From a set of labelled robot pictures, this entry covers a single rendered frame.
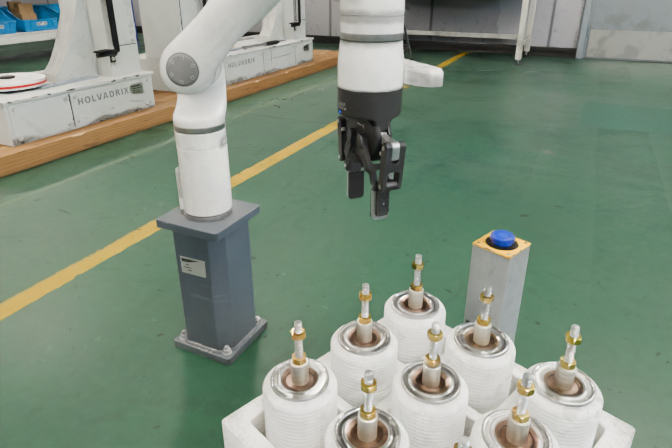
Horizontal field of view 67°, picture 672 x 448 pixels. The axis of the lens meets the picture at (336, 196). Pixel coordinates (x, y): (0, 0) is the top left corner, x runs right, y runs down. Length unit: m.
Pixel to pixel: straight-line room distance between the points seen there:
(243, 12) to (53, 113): 1.81
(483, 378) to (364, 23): 0.49
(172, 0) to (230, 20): 2.37
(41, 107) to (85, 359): 1.53
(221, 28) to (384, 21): 0.38
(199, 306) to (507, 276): 0.59
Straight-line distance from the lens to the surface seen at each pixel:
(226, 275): 1.03
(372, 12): 0.56
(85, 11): 2.91
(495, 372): 0.76
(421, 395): 0.68
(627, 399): 1.16
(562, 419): 0.72
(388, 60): 0.57
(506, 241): 0.89
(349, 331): 0.77
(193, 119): 0.94
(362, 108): 0.57
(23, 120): 2.52
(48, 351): 1.28
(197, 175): 0.96
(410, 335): 0.81
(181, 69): 0.90
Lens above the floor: 0.73
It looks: 23 degrees down
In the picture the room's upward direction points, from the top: straight up
